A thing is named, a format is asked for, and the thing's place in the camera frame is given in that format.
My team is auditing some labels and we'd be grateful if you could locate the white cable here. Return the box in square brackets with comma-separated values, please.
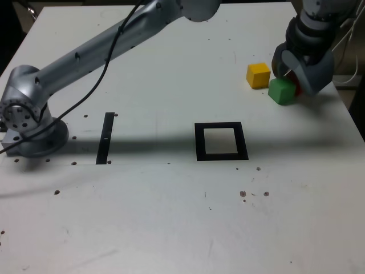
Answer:
[330, 17, 365, 85]

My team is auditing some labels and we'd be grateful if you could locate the green cube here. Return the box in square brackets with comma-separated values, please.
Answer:
[267, 78, 297, 106]

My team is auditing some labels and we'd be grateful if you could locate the red cube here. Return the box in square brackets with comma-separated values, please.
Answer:
[285, 71, 303, 96]

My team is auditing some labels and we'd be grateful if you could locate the grey flat box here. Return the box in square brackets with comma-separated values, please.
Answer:
[332, 74, 365, 90]

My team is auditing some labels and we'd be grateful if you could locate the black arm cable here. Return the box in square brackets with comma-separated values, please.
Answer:
[0, 0, 146, 155]

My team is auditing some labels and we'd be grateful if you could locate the black tape strip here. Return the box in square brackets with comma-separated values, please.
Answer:
[95, 112, 115, 166]

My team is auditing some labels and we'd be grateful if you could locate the black tape square outline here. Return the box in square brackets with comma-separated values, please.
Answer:
[194, 122, 249, 162]

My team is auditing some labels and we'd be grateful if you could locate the yellow cube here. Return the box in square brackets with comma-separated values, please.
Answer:
[246, 62, 271, 90]

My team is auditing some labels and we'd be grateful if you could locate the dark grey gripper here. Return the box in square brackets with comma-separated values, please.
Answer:
[270, 42, 335, 96]

